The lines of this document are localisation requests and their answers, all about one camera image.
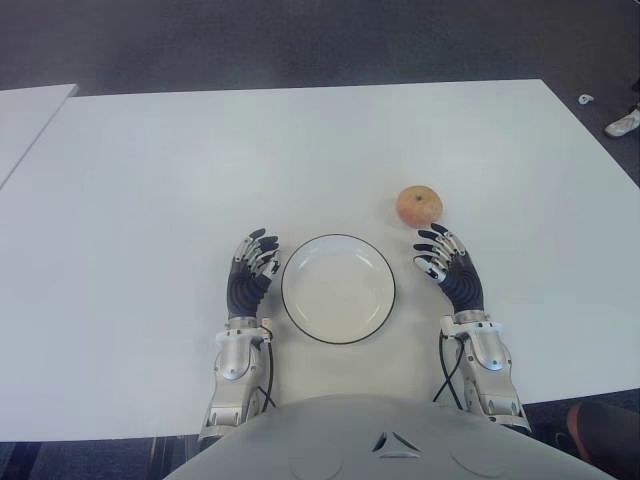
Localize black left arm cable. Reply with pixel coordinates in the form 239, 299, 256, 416
253, 337, 279, 410

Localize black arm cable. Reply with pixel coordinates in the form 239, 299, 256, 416
431, 330, 467, 412
253, 337, 279, 410

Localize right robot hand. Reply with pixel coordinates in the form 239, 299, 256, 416
411, 223, 487, 316

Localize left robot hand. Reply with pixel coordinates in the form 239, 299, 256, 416
225, 227, 281, 321

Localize dark object with orange stripe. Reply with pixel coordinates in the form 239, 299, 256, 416
554, 399, 640, 480

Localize white rounded robot part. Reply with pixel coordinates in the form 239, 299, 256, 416
280, 234, 398, 346

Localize white sneaker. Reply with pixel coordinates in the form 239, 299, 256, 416
603, 110, 640, 139

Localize grey robot torso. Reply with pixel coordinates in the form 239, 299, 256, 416
158, 393, 571, 480

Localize red yellow apple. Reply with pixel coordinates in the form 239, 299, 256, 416
395, 184, 445, 230

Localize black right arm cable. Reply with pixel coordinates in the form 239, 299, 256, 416
431, 330, 467, 412

